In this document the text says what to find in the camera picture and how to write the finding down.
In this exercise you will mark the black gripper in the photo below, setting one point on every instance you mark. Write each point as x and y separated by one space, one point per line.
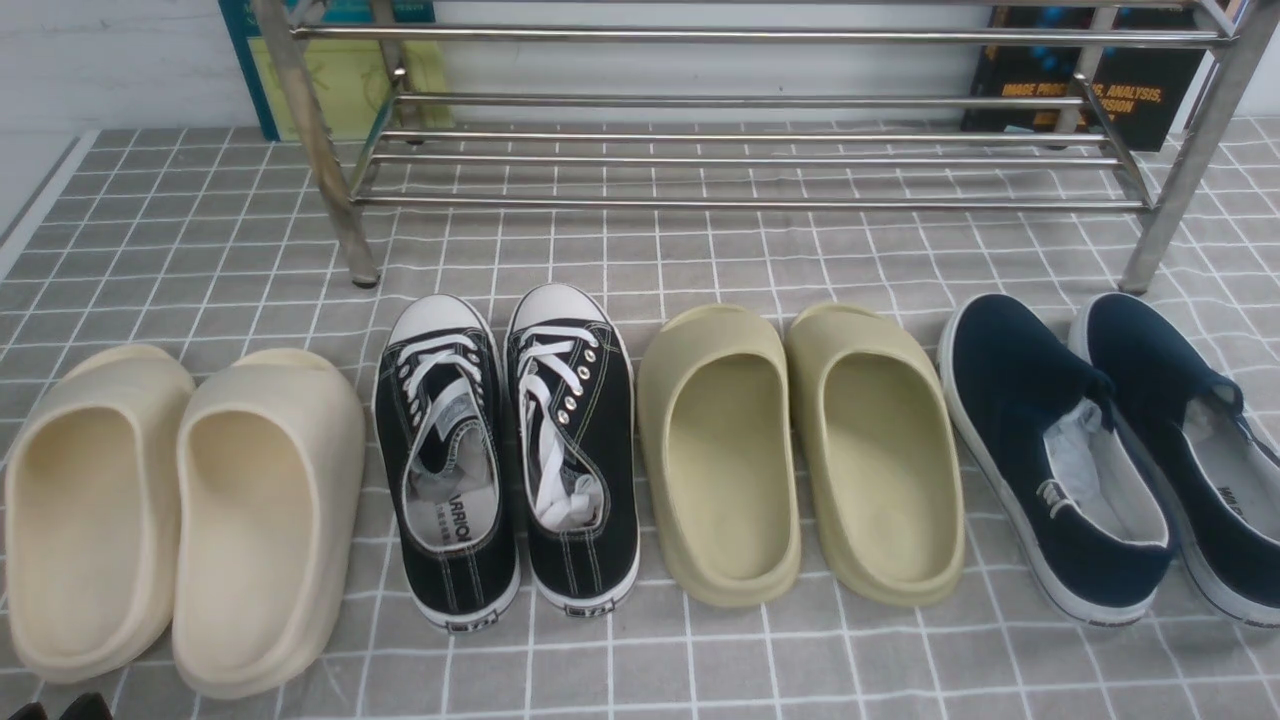
88 706

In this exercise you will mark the black canvas sneaker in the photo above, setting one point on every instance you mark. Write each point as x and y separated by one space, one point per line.
571 386
436 410

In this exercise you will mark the silver metal shoe rack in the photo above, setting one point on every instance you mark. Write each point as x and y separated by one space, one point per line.
1085 138

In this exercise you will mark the navy slip-on shoe left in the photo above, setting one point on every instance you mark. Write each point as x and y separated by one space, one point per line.
1041 423

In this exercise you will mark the navy slip-on shoe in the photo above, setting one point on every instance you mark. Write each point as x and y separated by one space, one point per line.
1216 477
1041 423

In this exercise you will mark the navy slip-on shoe right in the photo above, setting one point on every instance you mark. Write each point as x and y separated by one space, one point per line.
1216 477

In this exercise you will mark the cream slipper far left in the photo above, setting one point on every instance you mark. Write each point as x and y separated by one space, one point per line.
92 514

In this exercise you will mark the cream slipper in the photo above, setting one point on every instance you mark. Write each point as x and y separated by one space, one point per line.
270 458
92 514

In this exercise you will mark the grey checkered tablecloth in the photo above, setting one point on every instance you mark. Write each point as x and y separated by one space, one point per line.
212 243

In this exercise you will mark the blue yellow book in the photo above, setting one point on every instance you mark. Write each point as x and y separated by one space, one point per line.
349 77

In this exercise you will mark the olive green slipper left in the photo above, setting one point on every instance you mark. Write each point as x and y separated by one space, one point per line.
712 409

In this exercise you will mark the olive green slipper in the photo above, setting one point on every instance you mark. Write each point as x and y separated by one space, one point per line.
712 409
869 411

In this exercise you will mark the olive green slipper right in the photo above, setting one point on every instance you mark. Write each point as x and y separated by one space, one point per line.
869 411

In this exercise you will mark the black orange-lettered book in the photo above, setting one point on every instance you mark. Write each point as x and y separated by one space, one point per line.
1141 89

